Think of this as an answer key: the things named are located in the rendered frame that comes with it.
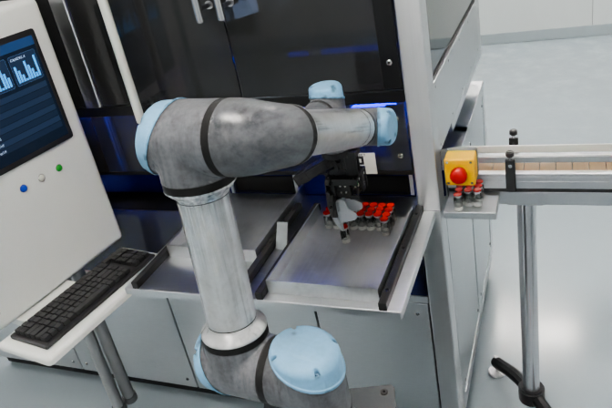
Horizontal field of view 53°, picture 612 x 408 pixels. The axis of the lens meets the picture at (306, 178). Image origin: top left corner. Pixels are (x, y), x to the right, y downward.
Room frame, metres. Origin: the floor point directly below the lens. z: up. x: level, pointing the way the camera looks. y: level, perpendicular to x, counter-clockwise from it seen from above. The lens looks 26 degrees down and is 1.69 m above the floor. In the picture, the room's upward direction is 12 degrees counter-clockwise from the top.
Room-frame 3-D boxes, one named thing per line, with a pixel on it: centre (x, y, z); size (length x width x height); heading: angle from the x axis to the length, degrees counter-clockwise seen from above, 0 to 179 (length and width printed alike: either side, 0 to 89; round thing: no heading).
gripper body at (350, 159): (1.27, -0.09, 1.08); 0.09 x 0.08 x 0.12; 64
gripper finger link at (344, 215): (1.25, -0.07, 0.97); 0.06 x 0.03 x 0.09; 64
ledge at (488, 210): (1.37, -0.41, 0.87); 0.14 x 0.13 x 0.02; 154
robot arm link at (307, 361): (0.78, 0.06, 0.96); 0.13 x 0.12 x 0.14; 59
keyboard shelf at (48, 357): (1.42, 0.67, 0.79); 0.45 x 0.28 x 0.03; 147
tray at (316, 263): (1.23, -0.06, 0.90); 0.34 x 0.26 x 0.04; 154
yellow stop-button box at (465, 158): (1.34, -0.38, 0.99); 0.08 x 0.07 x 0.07; 154
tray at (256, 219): (1.48, 0.20, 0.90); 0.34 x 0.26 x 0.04; 154
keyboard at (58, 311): (1.40, 0.64, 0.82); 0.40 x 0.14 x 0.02; 147
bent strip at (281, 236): (1.28, 0.11, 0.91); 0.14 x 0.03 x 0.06; 155
